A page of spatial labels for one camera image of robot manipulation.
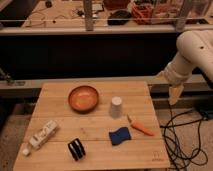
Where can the orange wooden bowl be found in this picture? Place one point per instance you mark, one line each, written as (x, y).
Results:
(83, 99)

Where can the orange crate on bench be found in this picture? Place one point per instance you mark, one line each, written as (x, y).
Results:
(142, 14)

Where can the white tube bottle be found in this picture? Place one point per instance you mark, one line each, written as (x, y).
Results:
(41, 137)

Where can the blue sponge eraser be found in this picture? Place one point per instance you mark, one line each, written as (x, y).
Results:
(119, 136)

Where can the black white striped roll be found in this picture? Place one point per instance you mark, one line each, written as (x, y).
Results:
(76, 149)

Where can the orange toy carrot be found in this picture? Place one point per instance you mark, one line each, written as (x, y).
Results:
(139, 126)

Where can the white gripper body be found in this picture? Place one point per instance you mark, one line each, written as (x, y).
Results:
(175, 75)

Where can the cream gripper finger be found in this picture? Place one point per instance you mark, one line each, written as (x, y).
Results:
(174, 93)

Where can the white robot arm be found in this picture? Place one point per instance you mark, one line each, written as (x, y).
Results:
(194, 49)

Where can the grey metal post right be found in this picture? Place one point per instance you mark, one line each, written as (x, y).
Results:
(181, 20)

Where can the grey metal post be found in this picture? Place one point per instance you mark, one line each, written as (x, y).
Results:
(181, 20)
(88, 14)

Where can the black cap on bench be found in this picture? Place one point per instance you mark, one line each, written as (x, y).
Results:
(119, 17)

